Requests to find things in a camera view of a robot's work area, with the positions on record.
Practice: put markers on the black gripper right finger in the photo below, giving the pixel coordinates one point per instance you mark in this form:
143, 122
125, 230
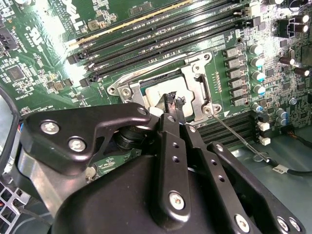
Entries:
243, 185

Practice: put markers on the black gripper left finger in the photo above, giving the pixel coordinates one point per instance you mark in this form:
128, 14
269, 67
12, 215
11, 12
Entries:
73, 122

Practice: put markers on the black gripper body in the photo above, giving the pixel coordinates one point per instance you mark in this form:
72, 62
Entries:
109, 207

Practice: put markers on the metal locking lever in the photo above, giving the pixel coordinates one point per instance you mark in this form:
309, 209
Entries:
151, 69
240, 136

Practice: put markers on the silver CPU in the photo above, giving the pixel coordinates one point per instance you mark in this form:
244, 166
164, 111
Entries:
161, 91

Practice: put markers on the metal socket cover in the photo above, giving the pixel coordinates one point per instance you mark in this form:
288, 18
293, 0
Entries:
189, 81

